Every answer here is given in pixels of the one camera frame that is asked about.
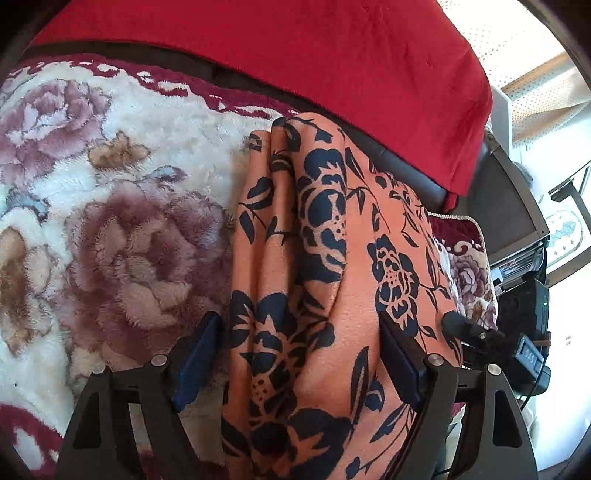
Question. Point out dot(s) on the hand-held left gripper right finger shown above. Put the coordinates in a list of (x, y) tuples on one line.
[(400, 364)]

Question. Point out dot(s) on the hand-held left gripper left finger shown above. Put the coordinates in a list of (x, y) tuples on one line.
[(199, 364)]

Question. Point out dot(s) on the red cloth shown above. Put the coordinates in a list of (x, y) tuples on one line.
[(323, 60)]

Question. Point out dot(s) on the floral plush blanket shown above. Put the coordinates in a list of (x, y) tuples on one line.
[(115, 230)]

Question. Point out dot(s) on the white dotted curtain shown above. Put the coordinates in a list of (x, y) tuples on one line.
[(521, 46)]

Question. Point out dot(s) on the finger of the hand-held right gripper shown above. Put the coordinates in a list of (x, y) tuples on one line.
[(461, 325)]

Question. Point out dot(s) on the orange floral garment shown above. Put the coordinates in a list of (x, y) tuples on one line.
[(323, 277)]

